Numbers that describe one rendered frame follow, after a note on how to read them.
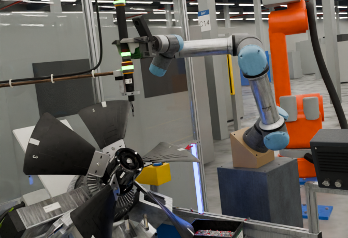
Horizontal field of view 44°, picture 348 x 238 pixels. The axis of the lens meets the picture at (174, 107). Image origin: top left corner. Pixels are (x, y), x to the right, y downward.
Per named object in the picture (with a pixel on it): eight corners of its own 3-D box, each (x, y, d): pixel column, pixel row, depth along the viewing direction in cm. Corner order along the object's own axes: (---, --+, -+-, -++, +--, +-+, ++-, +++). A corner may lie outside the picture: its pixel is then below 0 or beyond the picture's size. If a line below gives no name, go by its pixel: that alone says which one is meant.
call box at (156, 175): (135, 185, 218) (132, 165, 217) (149, 180, 226) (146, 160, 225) (158, 189, 208) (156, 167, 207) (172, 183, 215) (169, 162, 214)
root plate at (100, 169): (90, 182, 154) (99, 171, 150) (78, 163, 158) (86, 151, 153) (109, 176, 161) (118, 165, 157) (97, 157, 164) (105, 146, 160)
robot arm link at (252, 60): (288, 132, 211) (259, 32, 186) (293, 151, 199) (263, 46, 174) (264, 138, 214) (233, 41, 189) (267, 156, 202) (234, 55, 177)
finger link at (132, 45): (128, 53, 158) (142, 53, 166) (126, 37, 158) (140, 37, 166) (121, 54, 160) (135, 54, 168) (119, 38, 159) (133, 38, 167)
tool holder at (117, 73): (114, 97, 163) (111, 71, 162) (118, 95, 170) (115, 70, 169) (138, 94, 162) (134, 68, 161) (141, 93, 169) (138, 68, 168)
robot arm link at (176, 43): (179, 56, 189) (188, 40, 185) (163, 58, 181) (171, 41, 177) (168, 46, 193) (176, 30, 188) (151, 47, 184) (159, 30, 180)
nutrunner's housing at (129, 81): (125, 102, 164) (110, -20, 160) (127, 101, 168) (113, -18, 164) (135, 101, 164) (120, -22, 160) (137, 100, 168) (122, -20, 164)
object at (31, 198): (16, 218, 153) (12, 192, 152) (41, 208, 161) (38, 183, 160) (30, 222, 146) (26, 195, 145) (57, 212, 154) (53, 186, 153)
